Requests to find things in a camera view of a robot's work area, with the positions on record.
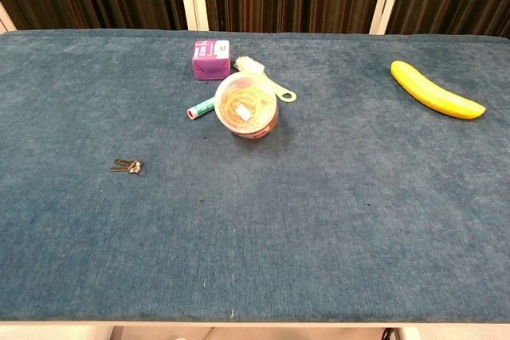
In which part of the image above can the small metal key bunch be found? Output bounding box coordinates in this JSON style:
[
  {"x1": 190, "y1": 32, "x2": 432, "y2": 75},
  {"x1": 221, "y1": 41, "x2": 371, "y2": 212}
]
[{"x1": 108, "y1": 158, "x2": 146, "y2": 176}]

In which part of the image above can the clear tub of rubber bands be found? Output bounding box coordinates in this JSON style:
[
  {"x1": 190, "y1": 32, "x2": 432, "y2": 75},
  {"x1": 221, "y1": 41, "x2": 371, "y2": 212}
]
[{"x1": 214, "y1": 72, "x2": 280, "y2": 139}]

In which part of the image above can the blue velvet table cloth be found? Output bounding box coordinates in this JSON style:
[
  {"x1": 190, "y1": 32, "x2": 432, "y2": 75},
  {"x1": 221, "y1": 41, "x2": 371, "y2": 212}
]
[{"x1": 0, "y1": 29, "x2": 510, "y2": 324}]

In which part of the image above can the green and white tube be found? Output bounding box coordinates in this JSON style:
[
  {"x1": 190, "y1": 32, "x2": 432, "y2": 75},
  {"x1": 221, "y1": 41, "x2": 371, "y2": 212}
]
[{"x1": 186, "y1": 96, "x2": 217, "y2": 121}]

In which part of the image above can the purple tissue pack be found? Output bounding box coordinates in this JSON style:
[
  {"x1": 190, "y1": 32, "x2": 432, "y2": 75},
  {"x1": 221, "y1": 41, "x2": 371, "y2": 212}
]
[{"x1": 191, "y1": 39, "x2": 232, "y2": 82}]

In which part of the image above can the yellow banana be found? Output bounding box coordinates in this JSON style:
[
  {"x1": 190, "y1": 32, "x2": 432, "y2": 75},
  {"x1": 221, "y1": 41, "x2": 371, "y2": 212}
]
[{"x1": 390, "y1": 60, "x2": 487, "y2": 120}]

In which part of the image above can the white brush with green handle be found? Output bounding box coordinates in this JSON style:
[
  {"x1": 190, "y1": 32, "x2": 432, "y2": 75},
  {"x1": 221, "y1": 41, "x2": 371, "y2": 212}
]
[{"x1": 233, "y1": 56, "x2": 298, "y2": 104}]

